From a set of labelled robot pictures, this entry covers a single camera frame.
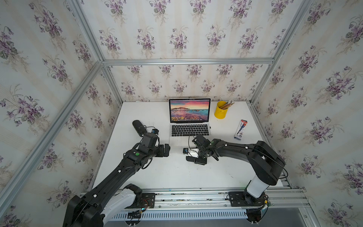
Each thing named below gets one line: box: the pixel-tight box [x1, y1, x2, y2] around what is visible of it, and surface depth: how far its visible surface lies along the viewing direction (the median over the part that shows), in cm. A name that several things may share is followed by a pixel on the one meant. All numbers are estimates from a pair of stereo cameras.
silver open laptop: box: [168, 97, 212, 140], surface depth 103 cm
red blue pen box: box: [233, 119, 249, 141], surface depth 103 cm
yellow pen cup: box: [214, 99, 233, 120], surface depth 106 cm
